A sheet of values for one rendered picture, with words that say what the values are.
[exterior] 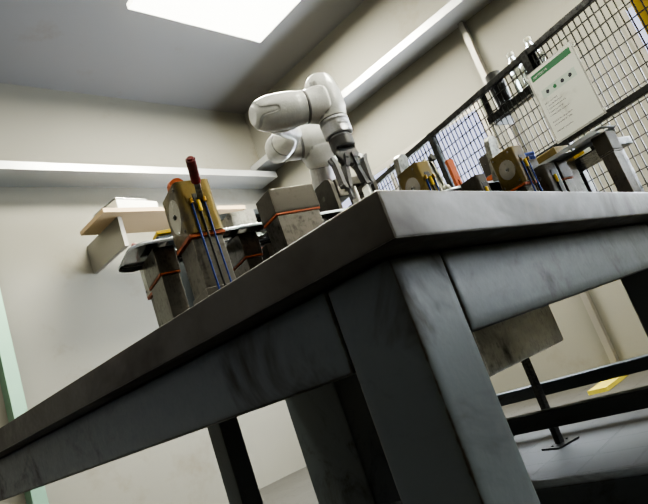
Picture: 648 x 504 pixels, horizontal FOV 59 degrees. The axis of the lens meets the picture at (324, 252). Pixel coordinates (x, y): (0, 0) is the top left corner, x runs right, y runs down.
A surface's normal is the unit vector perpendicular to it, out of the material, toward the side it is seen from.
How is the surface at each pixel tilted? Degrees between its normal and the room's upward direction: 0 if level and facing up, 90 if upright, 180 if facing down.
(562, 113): 90
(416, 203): 90
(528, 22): 90
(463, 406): 90
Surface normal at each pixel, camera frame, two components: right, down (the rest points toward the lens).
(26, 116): 0.66, -0.39
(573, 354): -0.68, 0.07
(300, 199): 0.45, -0.35
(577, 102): -0.83, 0.18
